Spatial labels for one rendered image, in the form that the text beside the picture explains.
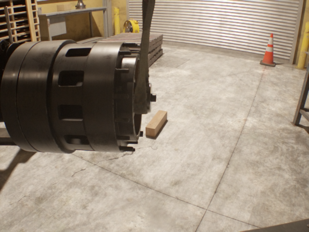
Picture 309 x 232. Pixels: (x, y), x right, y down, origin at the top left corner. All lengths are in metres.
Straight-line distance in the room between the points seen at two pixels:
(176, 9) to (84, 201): 5.70
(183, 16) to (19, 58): 5.77
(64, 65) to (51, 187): 1.20
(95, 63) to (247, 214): 1.37
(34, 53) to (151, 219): 1.20
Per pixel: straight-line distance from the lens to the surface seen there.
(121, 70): 0.89
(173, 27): 6.72
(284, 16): 6.07
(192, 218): 1.65
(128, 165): 2.03
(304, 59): 5.85
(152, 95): 1.09
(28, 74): 1.01
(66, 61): 0.99
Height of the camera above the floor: 1.30
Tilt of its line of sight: 28 degrees down
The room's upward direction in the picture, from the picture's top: straight up
